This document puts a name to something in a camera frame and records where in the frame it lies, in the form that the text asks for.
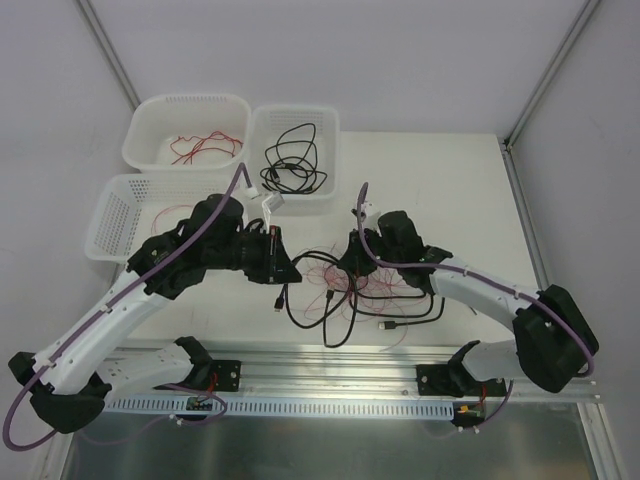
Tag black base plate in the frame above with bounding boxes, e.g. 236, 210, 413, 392
415, 364, 456, 397
152, 357, 243, 392

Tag black USB cable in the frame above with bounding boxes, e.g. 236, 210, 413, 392
259, 123, 329, 195

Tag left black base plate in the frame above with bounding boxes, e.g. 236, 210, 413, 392
152, 357, 243, 392

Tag thick red wire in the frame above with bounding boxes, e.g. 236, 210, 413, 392
169, 130, 245, 166

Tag white solid plastic tub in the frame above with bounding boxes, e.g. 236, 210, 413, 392
121, 94, 251, 172

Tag aluminium mounting rail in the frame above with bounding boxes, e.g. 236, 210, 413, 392
64, 339, 601, 401

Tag aluminium frame post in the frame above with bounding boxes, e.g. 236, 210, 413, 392
73, 0, 141, 111
503, 0, 602, 153

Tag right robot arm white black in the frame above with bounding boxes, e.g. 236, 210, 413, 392
340, 208, 599, 398

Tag white slotted cable duct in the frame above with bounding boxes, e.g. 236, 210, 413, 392
105, 394, 454, 421

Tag black cables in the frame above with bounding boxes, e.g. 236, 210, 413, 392
272, 249, 446, 350

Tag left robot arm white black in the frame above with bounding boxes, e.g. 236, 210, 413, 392
9, 194, 302, 434

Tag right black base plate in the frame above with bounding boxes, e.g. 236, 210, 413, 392
415, 364, 456, 397

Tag white perforated rectangular basket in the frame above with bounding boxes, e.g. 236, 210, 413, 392
246, 104, 341, 216

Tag right aluminium frame post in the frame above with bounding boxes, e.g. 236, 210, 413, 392
503, 0, 602, 153

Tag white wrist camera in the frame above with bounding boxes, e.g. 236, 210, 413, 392
351, 201, 381, 229
243, 187, 285, 229

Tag white slotted basket front left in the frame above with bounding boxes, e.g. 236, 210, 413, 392
84, 172, 231, 264

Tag left aluminium frame post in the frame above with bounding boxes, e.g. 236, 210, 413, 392
73, 0, 141, 111

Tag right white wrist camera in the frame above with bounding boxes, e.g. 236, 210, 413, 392
351, 201, 381, 229

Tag tangled thin red wires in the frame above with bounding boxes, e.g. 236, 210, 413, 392
299, 244, 431, 354

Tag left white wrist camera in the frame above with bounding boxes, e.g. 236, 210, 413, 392
243, 187, 285, 229

